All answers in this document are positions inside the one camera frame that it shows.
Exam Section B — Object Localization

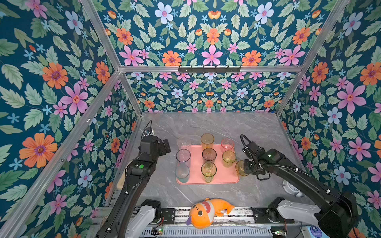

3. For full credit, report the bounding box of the short yellow cup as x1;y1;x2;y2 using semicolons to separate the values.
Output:
235;160;248;177

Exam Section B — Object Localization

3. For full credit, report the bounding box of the blue transparent cup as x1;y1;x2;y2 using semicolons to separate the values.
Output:
176;149;191;167

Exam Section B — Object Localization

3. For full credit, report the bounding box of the clear transparent cup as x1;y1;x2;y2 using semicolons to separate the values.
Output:
177;136;191;150

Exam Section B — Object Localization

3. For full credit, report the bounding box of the short green cup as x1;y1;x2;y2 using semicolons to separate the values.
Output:
222;150;237;168

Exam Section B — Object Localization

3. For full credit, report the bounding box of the pink short cup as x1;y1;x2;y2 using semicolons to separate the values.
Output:
221;138;235;151

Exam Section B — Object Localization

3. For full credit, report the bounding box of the pink plastic tray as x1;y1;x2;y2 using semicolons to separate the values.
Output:
177;144;240;185

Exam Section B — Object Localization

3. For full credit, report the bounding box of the yellow tall cup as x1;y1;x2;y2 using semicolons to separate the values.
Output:
200;133;214;149

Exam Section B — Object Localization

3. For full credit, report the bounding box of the tall light green cup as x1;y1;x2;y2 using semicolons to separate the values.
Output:
201;162;217;183

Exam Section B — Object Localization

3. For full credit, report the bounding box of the grey smoky cup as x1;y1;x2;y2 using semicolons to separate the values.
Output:
202;148;217;163

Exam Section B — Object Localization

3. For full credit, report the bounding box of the teal frosted cup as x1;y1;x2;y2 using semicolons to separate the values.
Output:
175;165;190;183

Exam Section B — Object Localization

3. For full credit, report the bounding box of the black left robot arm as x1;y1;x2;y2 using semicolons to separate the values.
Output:
95;135;171;238

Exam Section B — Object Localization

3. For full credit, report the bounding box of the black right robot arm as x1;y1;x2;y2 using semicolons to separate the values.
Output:
243;147;359;238

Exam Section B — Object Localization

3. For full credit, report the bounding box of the white round object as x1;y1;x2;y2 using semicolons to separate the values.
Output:
282;180;304;198

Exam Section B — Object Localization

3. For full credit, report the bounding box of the beige sponge brush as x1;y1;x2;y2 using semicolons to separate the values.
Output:
116;174;126;190

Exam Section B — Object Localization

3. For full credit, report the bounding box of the orange plush toy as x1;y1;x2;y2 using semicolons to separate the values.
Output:
186;198;235;229

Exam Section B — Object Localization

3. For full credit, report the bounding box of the blue white box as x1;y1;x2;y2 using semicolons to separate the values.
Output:
307;226;325;238

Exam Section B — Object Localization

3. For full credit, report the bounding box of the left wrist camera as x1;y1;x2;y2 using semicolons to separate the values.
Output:
142;127;155;137

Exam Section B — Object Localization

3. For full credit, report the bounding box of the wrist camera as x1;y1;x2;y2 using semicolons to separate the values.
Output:
243;141;266;161
142;127;155;137

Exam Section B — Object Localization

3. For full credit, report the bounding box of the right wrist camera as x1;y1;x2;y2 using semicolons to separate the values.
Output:
243;141;266;161

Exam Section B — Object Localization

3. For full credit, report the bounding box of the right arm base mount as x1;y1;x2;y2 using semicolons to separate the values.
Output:
250;197;295;224

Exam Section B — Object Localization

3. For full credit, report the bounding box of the white vented cable duct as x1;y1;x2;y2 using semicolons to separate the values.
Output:
140;226;273;238

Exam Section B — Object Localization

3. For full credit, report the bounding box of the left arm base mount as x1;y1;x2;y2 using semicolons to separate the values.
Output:
141;199;176;225

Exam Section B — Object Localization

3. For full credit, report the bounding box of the black hook rail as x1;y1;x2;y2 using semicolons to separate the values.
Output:
178;65;241;74

